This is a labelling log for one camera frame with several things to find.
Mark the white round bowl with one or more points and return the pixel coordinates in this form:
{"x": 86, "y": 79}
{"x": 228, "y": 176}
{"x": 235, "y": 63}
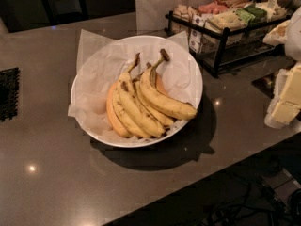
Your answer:
{"x": 94, "y": 135}

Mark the dark patterned mat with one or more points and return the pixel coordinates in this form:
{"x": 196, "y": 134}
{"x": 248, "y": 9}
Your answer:
{"x": 266, "y": 84}

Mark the dark water dispenser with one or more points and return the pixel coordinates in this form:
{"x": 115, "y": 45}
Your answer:
{"x": 65, "y": 11}

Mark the white paper bowl liner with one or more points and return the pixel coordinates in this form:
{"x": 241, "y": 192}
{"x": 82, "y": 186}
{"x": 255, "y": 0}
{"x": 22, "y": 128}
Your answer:
{"x": 100, "y": 69}

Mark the right yellow banana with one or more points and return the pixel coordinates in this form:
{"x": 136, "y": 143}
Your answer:
{"x": 158, "y": 100}

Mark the lower spotted yellow banana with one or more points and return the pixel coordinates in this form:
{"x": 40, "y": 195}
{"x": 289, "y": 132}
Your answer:
{"x": 124, "y": 117}

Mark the black wire snack rack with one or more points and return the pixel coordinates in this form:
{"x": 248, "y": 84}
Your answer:
{"x": 225, "y": 58}

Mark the white paper bag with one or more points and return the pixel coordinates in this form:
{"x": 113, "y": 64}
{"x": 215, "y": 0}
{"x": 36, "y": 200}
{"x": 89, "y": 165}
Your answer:
{"x": 166, "y": 3}

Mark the assorted snack packets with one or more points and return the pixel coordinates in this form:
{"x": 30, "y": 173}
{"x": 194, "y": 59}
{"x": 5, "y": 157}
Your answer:
{"x": 221, "y": 14}

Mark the long spotted yellow banana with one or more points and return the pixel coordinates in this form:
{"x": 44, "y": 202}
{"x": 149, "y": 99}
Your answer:
{"x": 141, "y": 116}

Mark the black mesh mat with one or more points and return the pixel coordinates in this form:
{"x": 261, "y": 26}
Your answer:
{"x": 9, "y": 93}

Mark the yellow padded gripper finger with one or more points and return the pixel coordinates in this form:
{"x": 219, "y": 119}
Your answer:
{"x": 286, "y": 104}

